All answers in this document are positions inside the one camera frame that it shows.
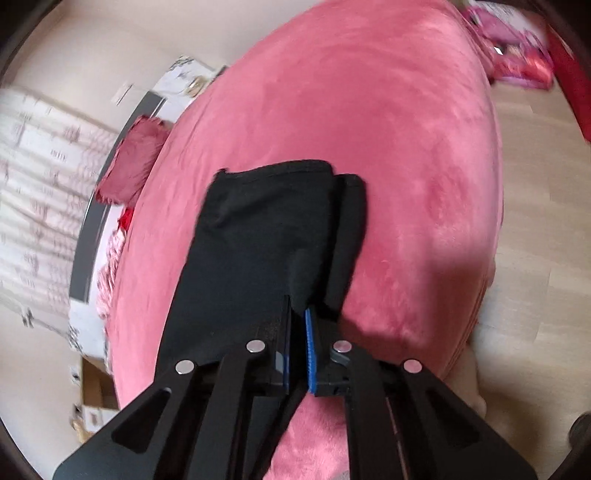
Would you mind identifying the black pants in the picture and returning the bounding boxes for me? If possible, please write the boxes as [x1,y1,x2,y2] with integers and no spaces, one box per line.
[154,158,369,480]

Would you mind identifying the pink floral clothing pile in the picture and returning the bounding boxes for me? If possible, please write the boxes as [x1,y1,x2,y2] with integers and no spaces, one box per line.
[96,228,126,322]

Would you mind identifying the cardboard box on floor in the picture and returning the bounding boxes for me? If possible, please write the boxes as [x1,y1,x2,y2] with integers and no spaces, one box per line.
[69,356,119,444]

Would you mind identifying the small red cloth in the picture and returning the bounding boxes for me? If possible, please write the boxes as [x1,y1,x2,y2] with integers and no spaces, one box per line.
[117,207,134,233]

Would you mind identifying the dark red ruffled pillow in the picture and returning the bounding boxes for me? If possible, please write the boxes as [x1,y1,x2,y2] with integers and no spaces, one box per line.
[95,115,171,208]

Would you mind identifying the patterned white pink curtain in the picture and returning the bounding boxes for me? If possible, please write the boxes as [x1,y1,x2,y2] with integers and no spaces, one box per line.
[0,87,119,333]

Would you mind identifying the pink velvet bed cover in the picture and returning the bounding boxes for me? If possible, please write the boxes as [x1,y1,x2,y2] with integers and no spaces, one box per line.
[104,0,506,480]

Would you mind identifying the grey and white headboard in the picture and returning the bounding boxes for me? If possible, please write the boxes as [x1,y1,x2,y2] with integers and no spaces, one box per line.
[67,89,168,365]

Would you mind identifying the right white nightstand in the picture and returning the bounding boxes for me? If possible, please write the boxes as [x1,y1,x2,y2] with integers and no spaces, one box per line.
[152,56,228,123]

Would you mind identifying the pink packaged item on floor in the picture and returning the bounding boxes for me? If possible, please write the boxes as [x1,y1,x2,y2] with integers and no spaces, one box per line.
[461,1,554,90]

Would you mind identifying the white wall socket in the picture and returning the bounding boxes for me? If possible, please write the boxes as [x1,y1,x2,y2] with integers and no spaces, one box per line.
[111,83,133,105]

